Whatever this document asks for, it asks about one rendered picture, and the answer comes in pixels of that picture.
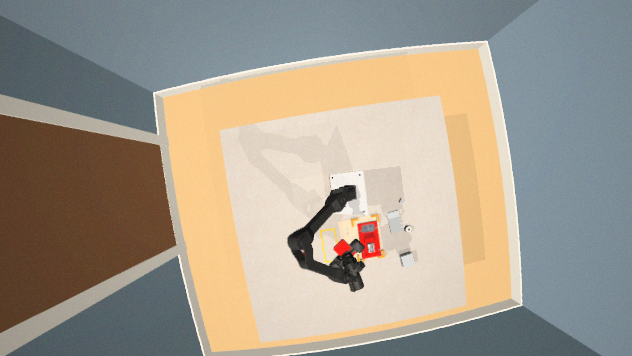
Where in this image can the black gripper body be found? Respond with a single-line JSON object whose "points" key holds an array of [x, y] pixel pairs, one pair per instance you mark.
{"points": [[354, 245]]}

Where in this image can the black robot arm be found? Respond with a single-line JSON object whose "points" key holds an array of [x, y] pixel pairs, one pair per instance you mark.
{"points": [[301, 240]]}

